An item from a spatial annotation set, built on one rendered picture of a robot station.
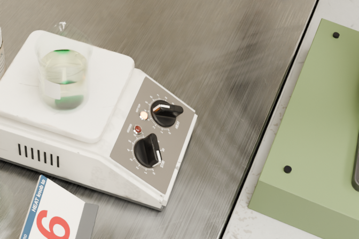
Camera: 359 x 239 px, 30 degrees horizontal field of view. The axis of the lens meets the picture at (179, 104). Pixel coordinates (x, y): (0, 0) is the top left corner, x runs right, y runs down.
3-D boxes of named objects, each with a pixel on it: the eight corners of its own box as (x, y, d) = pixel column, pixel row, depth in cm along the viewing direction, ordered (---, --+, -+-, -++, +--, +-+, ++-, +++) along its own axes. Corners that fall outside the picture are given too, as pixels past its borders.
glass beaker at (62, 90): (92, 118, 67) (94, 63, 61) (37, 119, 66) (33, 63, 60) (90, 73, 70) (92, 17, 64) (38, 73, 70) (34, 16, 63)
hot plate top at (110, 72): (137, 63, 73) (138, 57, 72) (98, 146, 65) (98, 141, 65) (34, 32, 74) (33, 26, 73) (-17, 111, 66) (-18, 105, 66)
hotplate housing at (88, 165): (195, 125, 79) (206, 79, 73) (163, 216, 70) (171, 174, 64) (19, 70, 81) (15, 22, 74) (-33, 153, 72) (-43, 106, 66)
